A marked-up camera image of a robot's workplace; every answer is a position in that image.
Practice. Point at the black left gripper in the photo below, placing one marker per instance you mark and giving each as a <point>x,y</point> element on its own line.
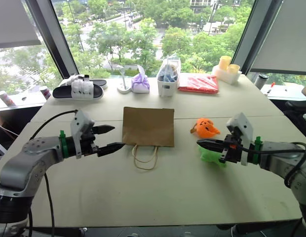
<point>87,144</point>

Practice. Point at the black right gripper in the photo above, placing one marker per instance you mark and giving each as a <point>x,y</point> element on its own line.
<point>233,150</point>

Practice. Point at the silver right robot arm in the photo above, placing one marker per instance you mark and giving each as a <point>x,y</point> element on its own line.
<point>286,160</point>

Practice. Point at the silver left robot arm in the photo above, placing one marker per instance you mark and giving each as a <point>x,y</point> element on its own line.
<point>24,163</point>

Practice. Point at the brown paper bag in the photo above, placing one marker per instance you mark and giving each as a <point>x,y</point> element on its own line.
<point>148,127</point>

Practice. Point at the red packet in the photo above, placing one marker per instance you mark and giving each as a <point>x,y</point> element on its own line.
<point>198,84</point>

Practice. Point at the purple wrapped pack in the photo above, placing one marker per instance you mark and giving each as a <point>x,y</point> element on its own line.
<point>140,84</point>

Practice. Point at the clear plastic bag with items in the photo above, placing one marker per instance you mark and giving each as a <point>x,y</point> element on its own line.
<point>170,69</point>

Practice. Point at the green plush toy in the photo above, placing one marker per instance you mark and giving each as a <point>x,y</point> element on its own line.
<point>209,156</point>

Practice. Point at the orange plush toy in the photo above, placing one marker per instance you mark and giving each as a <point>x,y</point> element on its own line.
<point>204,128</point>

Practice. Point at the green left wrist clamp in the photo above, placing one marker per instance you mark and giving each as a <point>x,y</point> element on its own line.
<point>63,144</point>

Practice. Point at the green wrist clamp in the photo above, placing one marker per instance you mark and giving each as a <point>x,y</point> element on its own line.
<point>257,150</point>
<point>63,144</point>

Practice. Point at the green right wrist clamp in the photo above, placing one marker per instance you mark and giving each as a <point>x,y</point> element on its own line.
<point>257,150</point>

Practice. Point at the white cup holder block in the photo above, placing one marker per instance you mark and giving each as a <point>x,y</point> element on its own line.
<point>225,76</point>

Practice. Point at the white plastic basket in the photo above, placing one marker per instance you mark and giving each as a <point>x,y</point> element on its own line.
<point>166,87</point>

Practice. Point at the white red can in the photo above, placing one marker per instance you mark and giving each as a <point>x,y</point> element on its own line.
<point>45,92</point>
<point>6,98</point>

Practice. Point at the short yellow cup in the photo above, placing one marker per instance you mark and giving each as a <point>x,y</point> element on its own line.
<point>234,69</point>

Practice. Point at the grey cylinder container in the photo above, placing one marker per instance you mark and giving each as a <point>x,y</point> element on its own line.
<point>261,81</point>

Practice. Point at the tall yellow cup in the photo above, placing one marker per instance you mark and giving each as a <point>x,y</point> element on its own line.
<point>225,62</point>

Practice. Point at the red pen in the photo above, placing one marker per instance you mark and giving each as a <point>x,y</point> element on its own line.
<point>272,86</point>

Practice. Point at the black office chair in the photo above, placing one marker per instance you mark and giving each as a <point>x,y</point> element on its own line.
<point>297,111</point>

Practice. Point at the grey roller blind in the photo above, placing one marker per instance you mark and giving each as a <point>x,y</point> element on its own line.
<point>286,37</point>
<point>12,22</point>

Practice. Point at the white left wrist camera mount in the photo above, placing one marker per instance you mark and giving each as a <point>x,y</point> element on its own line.
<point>80,121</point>

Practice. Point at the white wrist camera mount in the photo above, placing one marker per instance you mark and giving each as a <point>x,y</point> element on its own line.
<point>80,121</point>
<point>243,124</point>

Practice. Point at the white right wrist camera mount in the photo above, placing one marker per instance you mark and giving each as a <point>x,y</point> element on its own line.
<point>243,124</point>

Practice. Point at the white stand with post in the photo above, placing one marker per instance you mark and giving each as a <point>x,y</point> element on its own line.
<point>124,86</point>

